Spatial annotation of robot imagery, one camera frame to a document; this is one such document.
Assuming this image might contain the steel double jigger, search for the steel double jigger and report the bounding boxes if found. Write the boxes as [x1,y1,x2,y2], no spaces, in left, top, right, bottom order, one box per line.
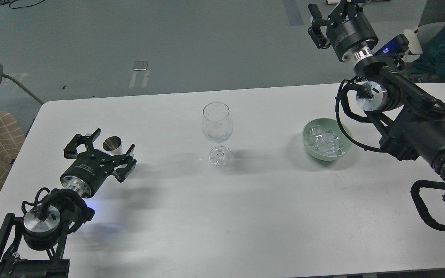
[102,136,124,156]

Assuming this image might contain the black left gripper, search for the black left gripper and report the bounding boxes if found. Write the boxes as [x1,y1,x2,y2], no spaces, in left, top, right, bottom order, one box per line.
[60,128,137,198]

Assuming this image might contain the black floor cables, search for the black floor cables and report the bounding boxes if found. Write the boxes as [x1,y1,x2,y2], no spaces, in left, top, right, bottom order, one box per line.
[0,0,46,16]

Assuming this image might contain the clear wine glass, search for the clear wine glass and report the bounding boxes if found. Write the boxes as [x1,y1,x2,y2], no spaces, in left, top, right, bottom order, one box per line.
[202,102,233,167]

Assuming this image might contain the white office chair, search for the white office chair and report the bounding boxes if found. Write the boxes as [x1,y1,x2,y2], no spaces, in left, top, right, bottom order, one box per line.
[417,0,445,51]

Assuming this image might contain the green bowl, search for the green bowl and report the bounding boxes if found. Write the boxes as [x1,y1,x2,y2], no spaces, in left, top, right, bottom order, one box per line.
[302,118,353,161]

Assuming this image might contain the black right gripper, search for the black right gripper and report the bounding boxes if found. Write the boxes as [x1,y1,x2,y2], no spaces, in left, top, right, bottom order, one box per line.
[307,0,379,62]

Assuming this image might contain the metal floor plate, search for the metal floor plate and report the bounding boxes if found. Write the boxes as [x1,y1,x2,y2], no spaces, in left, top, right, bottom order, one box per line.
[129,60,150,89]

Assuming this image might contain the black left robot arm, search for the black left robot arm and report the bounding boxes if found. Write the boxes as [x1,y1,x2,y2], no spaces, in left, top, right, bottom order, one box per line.
[0,129,137,278]

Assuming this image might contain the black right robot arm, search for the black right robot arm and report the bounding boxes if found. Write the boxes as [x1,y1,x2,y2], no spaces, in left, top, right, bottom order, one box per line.
[308,0,445,232]

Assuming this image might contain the pile of ice cubes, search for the pile of ice cubes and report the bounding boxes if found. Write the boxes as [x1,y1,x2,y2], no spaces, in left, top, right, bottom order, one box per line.
[307,125,345,157]

